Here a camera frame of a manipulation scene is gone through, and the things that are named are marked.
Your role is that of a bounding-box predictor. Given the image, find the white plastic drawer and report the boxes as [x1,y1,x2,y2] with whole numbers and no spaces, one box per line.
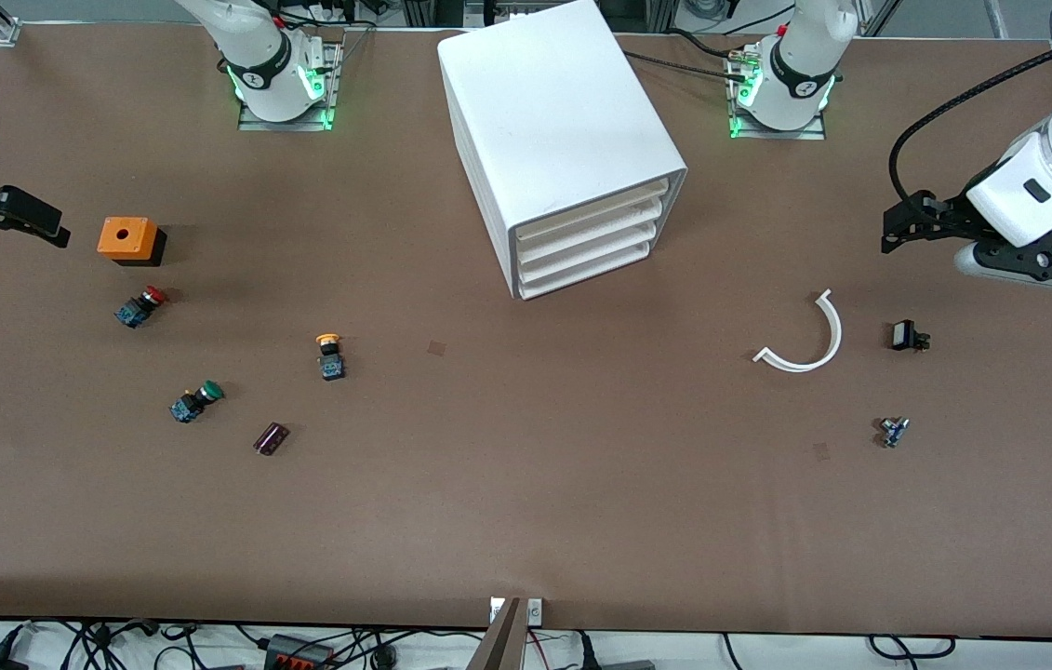
[518,203,668,264]
[520,223,657,282]
[522,240,653,301]
[516,181,671,245]

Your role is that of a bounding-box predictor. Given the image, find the yellow push button switch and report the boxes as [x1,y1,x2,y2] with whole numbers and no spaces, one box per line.
[315,332,348,382]

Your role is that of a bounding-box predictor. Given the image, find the white drawer cabinet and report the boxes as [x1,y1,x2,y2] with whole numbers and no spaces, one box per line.
[437,0,688,302]

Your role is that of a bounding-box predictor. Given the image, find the small black electronic component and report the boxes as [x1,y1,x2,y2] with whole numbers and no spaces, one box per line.
[891,319,932,354]

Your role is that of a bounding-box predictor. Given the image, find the white curved plastic arc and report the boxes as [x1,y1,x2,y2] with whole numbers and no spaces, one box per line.
[752,288,844,374]

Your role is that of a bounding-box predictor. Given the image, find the black power strip red switches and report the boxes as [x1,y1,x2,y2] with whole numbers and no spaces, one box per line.
[265,635,340,670]

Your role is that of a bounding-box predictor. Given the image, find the brown slanted bar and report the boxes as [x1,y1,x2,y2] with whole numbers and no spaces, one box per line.
[470,598,528,670]

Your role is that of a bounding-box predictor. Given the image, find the orange button enclosure box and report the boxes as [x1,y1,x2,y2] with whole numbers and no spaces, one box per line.
[97,217,167,268]

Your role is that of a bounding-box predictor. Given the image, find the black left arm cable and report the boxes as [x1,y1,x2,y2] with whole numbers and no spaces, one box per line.
[888,23,1052,206]

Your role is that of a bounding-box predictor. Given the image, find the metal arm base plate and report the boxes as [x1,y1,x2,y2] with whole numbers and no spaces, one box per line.
[728,42,829,141]
[237,37,342,132]

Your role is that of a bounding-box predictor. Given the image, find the red push button switch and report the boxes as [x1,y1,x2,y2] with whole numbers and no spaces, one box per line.
[113,286,168,329]

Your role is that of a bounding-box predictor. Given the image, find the green push button switch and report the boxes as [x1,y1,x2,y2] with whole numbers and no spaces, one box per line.
[169,380,225,424]

